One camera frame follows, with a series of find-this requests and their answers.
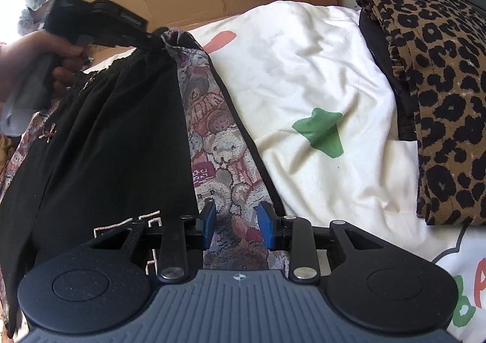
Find black shorts with bear pattern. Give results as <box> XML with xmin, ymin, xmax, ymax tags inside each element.
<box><xmin>1</xmin><ymin>29</ymin><xmax>288</xmax><ymax>337</ymax></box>

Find person's left hand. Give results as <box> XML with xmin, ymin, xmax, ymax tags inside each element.
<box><xmin>1</xmin><ymin>31</ymin><xmax>89</xmax><ymax>102</ymax></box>

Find cream bear print bedsheet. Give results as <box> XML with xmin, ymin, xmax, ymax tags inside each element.
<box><xmin>181</xmin><ymin>2</ymin><xmax>485</xmax><ymax>342</ymax></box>

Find brown crumpled garment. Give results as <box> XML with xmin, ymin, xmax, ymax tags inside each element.
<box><xmin>0</xmin><ymin>134</ymin><xmax>15</xmax><ymax>174</ymax></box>

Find leopard print folded garment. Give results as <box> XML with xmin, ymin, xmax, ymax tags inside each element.
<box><xmin>357</xmin><ymin>0</ymin><xmax>485</xmax><ymax>226</ymax></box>

